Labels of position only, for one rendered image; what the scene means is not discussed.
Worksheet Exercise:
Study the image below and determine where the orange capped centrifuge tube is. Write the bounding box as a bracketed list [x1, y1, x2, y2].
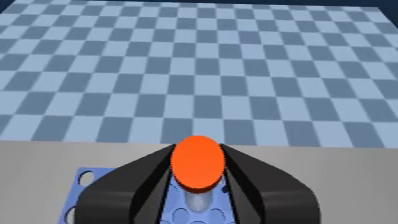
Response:
[168, 135, 227, 213]

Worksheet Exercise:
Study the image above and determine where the blue tube rack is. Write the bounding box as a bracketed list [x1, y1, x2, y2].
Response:
[65, 167, 241, 224]

